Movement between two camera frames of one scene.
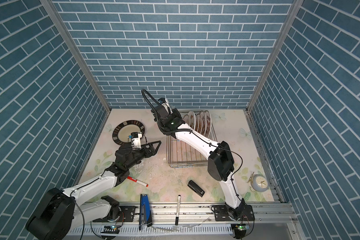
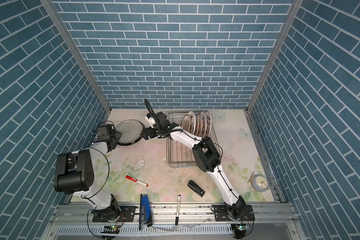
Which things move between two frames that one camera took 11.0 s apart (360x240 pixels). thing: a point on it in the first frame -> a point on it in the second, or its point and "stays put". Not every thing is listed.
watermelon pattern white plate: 192,118 stays put
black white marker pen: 177,218 stays put
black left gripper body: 139,155 -> 115,136
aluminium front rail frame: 275,215 stays put
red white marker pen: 137,181 stays put
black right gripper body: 176,116 -> 161,131
